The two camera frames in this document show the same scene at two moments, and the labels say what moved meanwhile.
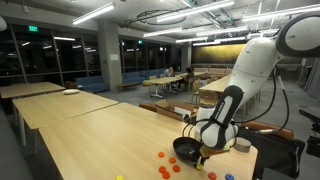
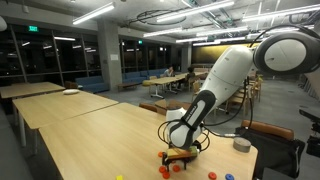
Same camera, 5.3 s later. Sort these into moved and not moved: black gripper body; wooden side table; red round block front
Moved: black gripper body
Not moved: wooden side table; red round block front
